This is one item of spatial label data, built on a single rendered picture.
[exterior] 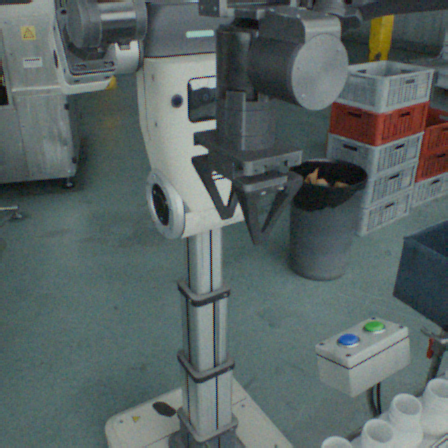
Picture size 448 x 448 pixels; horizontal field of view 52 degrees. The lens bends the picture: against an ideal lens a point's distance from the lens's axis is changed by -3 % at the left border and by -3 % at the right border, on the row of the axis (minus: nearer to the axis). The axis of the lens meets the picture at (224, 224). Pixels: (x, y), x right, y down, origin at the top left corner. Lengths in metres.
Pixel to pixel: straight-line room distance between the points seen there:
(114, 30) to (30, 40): 3.21
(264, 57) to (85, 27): 0.40
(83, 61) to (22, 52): 3.11
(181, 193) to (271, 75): 0.62
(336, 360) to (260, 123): 0.45
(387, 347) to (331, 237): 1.94
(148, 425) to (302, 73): 1.54
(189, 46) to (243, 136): 0.56
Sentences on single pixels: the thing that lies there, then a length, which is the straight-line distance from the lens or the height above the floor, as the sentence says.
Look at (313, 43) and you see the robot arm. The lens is 0.36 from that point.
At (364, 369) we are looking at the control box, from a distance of 0.79.
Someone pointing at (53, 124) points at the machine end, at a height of 0.59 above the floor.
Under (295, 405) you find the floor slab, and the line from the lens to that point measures 2.17.
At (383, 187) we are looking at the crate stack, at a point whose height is 0.33.
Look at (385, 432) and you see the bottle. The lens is 0.64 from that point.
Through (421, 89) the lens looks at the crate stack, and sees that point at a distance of 3.48.
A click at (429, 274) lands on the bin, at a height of 0.87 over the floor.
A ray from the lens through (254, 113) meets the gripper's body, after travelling 0.43.
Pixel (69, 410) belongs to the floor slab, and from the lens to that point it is 2.23.
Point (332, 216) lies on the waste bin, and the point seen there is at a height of 0.46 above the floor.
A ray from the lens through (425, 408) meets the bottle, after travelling 0.70.
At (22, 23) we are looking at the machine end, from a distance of 3.94.
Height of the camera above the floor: 1.63
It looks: 28 degrees down
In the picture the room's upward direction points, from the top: straight up
